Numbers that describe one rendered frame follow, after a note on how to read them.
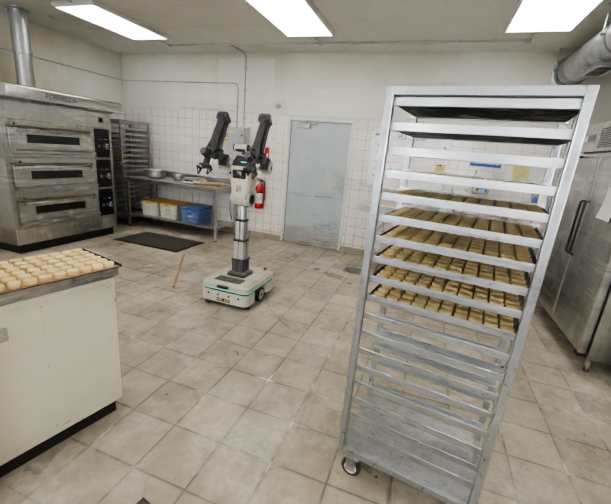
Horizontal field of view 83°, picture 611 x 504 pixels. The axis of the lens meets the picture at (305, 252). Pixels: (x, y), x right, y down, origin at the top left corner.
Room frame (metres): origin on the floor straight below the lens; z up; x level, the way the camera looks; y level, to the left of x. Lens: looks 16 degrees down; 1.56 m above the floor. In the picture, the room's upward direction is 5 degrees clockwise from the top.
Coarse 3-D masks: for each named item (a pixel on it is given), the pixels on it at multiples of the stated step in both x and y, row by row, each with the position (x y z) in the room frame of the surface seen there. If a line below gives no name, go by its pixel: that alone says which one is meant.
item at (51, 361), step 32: (96, 288) 1.62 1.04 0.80; (0, 320) 1.28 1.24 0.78; (32, 320) 1.38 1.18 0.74; (64, 320) 1.48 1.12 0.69; (96, 320) 1.61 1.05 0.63; (0, 352) 1.27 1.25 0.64; (32, 352) 1.36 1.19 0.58; (64, 352) 1.47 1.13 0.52; (96, 352) 1.60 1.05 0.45; (0, 384) 1.25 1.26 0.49; (32, 384) 1.35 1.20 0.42; (64, 384) 1.46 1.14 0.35; (96, 384) 1.59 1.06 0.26; (0, 416) 1.23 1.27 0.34; (32, 416) 1.33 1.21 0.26; (64, 416) 1.44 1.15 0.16; (96, 416) 1.60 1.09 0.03; (0, 448) 1.22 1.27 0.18; (32, 448) 1.34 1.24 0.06
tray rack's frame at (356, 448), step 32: (416, 96) 1.58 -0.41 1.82; (448, 96) 1.52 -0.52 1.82; (480, 96) 1.31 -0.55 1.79; (512, 96) 1.26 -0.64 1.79; (544, 96) 1.21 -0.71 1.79; (576, 96) 1.17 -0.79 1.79; (576, 128) 1.15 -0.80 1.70; (576, 160) 1.14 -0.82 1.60; (544, 224) 1.36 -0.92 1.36; (544, 256) 1.15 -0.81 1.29; (512, 352) 1.15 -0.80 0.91; (512, 384) 1.14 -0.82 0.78; (384, 416) 1.66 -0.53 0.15; (416, 416) 1.68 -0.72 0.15; (480, 416) 1.55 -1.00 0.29; (352, 448) 1.41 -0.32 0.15; (384, 448) 1.43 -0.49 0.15; (416, 448) 1.45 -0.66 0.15; (448, 448) 1.47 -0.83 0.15; (416, 480) 1.26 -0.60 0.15; (448, 480) 1.28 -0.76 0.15; (480, 480) 1.14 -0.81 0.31
